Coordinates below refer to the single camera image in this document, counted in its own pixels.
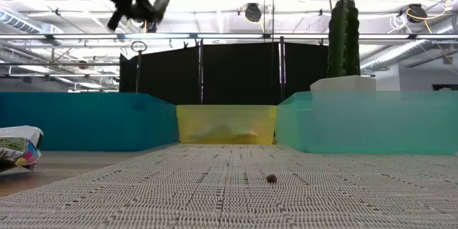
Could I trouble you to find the blue and silver granola bar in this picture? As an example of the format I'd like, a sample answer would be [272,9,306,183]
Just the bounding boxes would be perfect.
[0,125,44,172]

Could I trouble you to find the long ceiling light bar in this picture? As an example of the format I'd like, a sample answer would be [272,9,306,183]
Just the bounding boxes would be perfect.
[49,32,458,41]

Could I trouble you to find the black partition screen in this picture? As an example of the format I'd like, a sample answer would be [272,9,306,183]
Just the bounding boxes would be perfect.
[119,42,330,106]

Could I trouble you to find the dark blue plastic bin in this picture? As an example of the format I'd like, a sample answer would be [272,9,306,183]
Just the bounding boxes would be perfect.
[0,92,180,152]

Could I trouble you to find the yellow translucent plastic bin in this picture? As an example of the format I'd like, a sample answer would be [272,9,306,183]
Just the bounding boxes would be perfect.
[176,104,278,146]

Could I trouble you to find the grey woven placemat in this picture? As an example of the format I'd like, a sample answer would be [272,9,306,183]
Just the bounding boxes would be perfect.
[0,142,458,229]

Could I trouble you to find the green cactus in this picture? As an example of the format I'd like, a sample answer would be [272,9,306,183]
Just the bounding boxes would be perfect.
[327,0,361,78]

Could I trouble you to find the white plant pot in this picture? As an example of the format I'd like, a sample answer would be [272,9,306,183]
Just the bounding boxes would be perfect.
[309,74,376,92]

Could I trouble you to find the teal translucent plastic bin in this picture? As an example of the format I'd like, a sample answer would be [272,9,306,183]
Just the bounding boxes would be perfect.
[274,90,458,155]

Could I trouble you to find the black pole with ring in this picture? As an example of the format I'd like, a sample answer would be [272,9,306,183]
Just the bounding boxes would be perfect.
[130,40,148,93]

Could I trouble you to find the silver ventilation duct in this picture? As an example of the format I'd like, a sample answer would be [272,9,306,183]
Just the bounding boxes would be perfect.
[359,39,437,74]

